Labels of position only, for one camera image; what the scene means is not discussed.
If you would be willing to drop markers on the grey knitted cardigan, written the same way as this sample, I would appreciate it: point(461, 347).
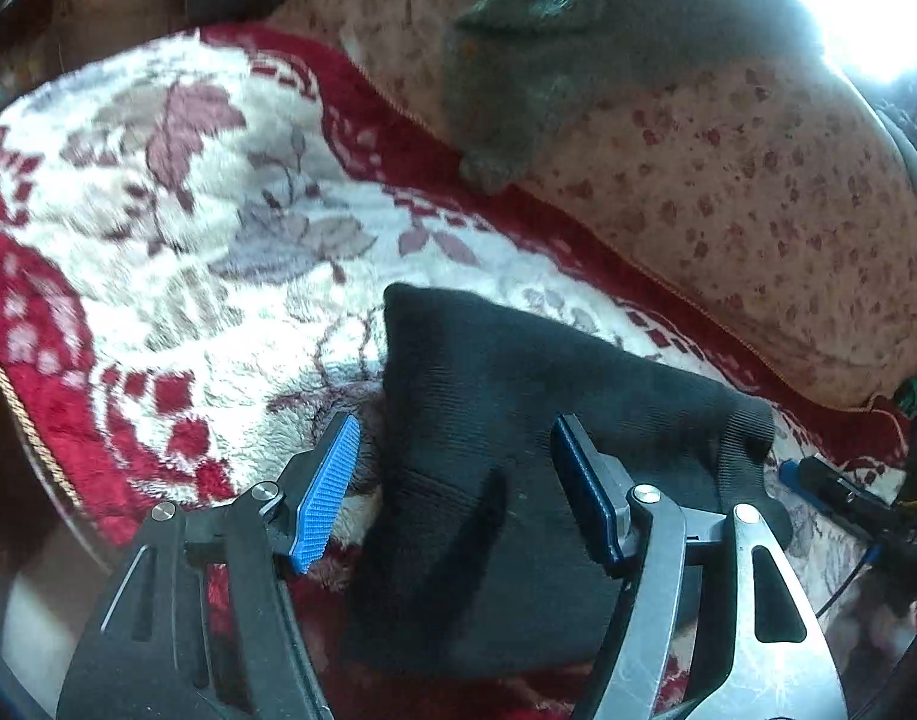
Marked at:
point(533, 52)

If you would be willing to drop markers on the grey cloth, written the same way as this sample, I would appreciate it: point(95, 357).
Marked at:
point(912, 142)

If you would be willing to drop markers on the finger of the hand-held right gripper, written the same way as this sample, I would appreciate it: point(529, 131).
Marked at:
point(818, 484)

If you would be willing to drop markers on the black pants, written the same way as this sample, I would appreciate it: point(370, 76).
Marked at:
point(488, 420)

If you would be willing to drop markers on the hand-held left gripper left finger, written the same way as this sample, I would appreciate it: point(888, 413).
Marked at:
point(325, 499)

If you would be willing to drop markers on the red and white floral blanket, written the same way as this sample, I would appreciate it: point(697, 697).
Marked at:
point(166, 225)

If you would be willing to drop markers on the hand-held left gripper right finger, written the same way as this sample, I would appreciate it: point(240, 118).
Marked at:
point(587, 495)

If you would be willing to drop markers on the beige floral pillow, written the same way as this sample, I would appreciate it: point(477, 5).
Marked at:
point(728, 187)

